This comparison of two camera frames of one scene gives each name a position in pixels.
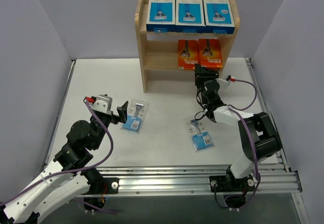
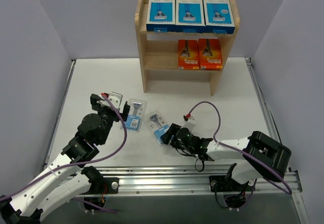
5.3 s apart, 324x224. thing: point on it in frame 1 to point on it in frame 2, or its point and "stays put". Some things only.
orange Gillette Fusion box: [188, 54] stays put
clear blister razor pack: [199, 133] to [157, 123]
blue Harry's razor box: [218, 16] stays put
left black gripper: [117, 116] stays put
